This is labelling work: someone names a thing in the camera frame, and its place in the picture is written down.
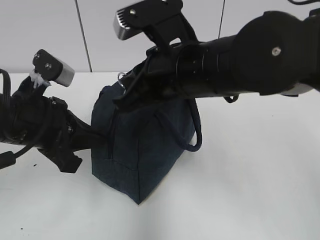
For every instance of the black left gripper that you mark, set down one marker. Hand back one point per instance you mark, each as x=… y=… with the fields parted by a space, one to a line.
x=65 y=135

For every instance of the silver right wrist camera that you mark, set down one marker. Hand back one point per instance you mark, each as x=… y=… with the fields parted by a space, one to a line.
x=130 y=21

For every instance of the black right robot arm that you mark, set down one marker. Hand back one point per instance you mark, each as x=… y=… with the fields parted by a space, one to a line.
x=275 y=53

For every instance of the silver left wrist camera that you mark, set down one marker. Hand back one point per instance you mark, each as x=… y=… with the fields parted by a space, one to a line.
x=51 y=68

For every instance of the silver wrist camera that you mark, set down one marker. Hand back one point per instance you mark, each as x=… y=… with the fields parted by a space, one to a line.
x=130 y=21
x=51 y=68

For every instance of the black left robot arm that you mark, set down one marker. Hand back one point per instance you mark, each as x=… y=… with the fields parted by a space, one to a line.
x=31 y=120

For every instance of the dark blue lunch bag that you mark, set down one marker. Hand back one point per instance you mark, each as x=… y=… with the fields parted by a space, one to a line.
x=141 y=146

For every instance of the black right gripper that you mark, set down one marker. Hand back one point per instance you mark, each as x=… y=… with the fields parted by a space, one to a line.
x=153 y=81

